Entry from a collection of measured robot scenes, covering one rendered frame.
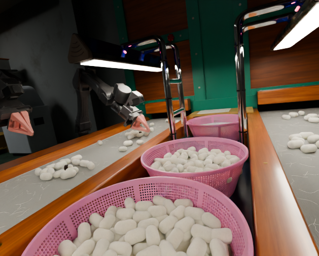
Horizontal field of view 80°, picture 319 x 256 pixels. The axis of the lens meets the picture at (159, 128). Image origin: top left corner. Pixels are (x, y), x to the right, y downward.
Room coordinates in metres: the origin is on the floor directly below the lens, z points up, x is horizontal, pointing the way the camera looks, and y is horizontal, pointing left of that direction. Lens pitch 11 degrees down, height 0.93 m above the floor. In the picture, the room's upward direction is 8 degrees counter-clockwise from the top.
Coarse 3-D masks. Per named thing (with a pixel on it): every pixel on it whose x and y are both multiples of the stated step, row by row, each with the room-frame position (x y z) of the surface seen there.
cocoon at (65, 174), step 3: (63, 171) 0.46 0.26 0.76; (66, 171) 0.46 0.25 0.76; (69, 171) 0.47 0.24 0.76; (72, 171) 0.47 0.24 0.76; (75, 171) 0.47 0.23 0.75; (60, 174) 0.46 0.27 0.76; (63, 174) 0.46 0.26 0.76; (66, 174) 0.46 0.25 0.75; (69, 174) 0.46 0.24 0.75; (72, 174) 0.46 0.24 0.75; (75, 174) 0.47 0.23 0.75; (63, 177) 0.46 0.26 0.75; (66, 177) 0.46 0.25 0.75; (69, 177) 0.46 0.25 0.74
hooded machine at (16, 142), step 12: (24, 96) 3.90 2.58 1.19; (36, 96) 4.11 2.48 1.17; (36, 108) 3.91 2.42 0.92; (48, 108) 4.15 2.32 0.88; (36, 120) 3.85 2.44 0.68; (48, 120) 4.09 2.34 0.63; (12, 132) 3.78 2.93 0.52; (36, 132) 3.79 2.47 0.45; (48, 132) 4.03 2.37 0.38; (12, 144) 3.83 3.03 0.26; (24, 144) 3.67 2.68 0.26; (36, 144) 3.73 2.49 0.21; (48, 144) 3.96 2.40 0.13
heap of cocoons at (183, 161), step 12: (168, 156) 0.54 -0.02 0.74; (180, 156) 0.50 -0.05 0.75; (192, 156) 0.49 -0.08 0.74; (204, 156) 0.49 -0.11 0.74; (216, 156) 0.48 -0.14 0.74; (228, 156) 0.47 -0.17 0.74; (156, 168) 0.45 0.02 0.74; (168, 168) 0.44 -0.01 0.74; (180, 168) 0.43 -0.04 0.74; (192, 168) 0.42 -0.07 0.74; (204, 168) 0.45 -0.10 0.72; (216, 168) 0.42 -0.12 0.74; (228, 180) 0.36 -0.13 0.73
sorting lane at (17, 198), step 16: (160, 128) 0.98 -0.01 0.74; (96, 144) 0.80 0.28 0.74; (112, 144) 0.77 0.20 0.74; (96, 160) 0.59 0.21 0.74; (112, 160) 0.57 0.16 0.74; (16, 176) 0.53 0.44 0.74; (32, 176) 0.52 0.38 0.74; (80, 176) 0.47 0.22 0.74; (0, 192) 0.44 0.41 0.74; (16, 192) 0.43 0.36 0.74; (32, 192) 0.41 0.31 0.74; (48, 192) 0.40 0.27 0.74; (64, 192) 0.39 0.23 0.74; (0, 208) 0.36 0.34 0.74; (16, 208) 0.35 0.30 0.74; (32, 208) 0.34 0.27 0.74; (0, 224) 0.30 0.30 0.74
